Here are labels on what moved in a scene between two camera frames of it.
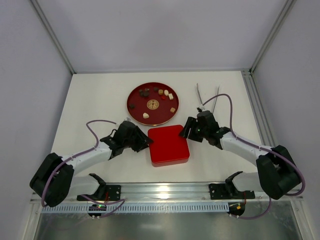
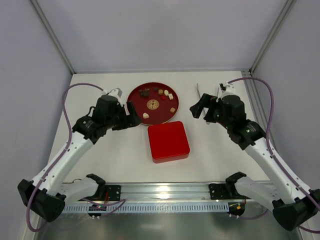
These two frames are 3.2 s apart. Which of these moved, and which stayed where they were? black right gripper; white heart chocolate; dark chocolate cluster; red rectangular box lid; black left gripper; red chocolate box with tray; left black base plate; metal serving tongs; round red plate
Moved: black right gripper; red chocolate box with tray; black left gripper
Stayed: left black base plate; red rectangular box lid; metal serving tongs; white heart chocolate; dark chocolate cluster; round red plate
